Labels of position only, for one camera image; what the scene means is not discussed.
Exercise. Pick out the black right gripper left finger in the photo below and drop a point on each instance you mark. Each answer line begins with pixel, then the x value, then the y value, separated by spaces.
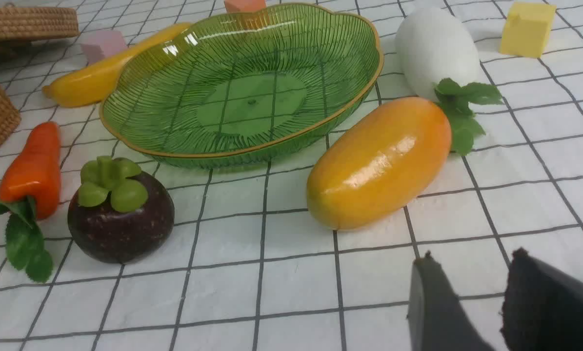
pixel 436 319

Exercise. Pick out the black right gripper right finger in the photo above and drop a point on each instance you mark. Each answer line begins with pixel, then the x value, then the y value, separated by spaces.
pixel 542 308

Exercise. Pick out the orange yellow mango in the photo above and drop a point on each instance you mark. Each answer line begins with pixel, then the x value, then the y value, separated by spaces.
pixel 379 165

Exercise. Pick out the white radish with leaves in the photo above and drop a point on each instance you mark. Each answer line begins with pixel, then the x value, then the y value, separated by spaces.
pixel 441 63

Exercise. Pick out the dark purple mangosteen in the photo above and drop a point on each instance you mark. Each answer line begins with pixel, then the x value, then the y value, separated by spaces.
pixel 120 213

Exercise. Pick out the yellow banana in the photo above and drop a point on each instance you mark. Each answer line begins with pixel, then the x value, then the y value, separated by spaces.
pixel 95 82

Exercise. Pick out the orange carrot with leaves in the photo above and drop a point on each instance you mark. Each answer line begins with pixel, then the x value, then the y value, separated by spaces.
pixel 30 192

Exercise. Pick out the checkered white tablecloth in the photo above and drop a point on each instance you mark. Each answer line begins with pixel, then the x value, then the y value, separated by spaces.
pixel 247 267

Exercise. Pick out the yellow foam cube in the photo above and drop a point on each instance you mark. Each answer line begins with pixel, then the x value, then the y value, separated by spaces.
pixel 527 29

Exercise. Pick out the green leaf-shaped plastic plate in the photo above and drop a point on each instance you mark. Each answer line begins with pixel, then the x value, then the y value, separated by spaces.
pixel 245 88

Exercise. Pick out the orange foam cube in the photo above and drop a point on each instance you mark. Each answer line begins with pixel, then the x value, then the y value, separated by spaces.
pixel 244 6

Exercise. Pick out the pink foam cube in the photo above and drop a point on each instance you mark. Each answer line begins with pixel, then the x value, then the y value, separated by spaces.
pixel 102 44

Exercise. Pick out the woven wicker basket lid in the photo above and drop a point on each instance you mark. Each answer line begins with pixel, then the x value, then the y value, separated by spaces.
pixel 37 23

